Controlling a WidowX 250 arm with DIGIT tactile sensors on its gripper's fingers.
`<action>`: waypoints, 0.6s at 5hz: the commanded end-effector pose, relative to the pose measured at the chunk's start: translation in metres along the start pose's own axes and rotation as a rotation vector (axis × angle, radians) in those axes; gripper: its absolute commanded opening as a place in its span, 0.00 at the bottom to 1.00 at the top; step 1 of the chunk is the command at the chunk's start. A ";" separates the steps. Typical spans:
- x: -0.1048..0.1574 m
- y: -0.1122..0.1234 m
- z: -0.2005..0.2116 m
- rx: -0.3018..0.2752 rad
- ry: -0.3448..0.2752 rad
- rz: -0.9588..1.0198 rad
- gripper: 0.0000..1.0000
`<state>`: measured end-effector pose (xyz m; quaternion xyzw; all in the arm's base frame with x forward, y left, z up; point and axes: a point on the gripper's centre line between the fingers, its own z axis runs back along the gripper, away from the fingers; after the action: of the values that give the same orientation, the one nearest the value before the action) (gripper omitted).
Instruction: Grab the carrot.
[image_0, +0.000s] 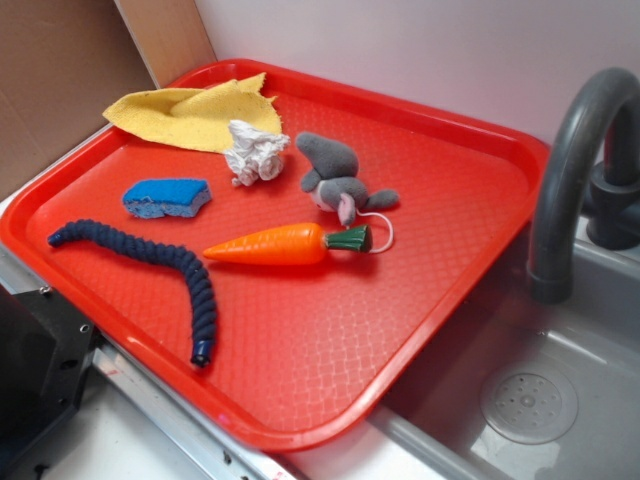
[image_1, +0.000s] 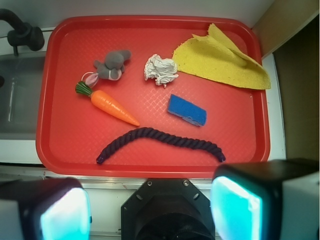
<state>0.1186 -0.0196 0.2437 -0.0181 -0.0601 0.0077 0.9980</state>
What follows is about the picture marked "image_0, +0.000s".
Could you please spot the red plastic tray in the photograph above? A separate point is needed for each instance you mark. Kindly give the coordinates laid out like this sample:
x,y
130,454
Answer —
x,y
302,352

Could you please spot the yellow cloth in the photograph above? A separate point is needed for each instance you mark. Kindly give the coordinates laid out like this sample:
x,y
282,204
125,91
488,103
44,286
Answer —
x,y
195,119

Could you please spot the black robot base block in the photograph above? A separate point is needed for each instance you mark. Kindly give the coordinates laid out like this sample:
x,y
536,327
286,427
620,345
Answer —
x,y
47,346

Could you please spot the wooden board panel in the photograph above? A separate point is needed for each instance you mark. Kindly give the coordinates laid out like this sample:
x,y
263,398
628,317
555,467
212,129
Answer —
x,y
64,62

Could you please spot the crumpled white paper towel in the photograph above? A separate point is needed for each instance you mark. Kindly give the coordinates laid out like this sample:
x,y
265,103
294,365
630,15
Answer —
x,y
254,154

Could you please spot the grey plastic sink basin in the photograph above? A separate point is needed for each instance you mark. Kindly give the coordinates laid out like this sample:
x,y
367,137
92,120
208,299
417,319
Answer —
x,y
510,388

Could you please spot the blue sponge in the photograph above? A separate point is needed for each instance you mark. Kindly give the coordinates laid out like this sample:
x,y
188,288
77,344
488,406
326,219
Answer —
x,y
158,198

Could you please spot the orange toy carrot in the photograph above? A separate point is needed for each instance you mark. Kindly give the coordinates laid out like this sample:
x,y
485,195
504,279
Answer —
x,y
296,244

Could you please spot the grey plush mouse toy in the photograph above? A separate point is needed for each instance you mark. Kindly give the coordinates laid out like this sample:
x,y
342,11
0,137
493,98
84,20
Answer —
x,y
334,186

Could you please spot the grey curved faucet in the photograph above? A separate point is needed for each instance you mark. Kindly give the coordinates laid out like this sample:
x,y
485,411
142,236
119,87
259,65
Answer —
x,y
593,170

